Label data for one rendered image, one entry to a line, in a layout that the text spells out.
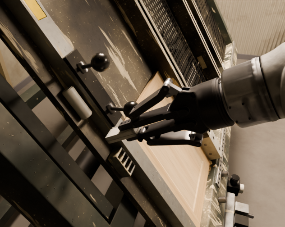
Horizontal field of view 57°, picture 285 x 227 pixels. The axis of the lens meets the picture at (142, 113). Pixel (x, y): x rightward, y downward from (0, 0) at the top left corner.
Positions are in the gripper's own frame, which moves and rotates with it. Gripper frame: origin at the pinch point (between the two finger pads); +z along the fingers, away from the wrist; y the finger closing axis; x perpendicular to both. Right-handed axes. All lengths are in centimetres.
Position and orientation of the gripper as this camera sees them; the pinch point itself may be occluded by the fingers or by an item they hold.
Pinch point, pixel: (123, 132)
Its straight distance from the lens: 49.6
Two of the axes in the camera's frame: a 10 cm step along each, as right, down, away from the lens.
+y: 5.1, 7.8, 3.7
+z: -8.0, 2.7, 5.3
